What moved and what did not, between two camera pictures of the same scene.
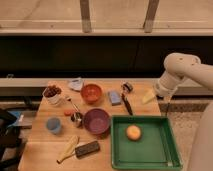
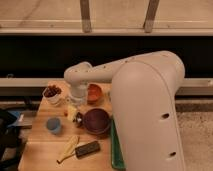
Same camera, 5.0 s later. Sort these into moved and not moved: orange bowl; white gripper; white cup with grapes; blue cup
Moved: white gripper
Not moved: blue cup; orange bowl; white cup with grapes
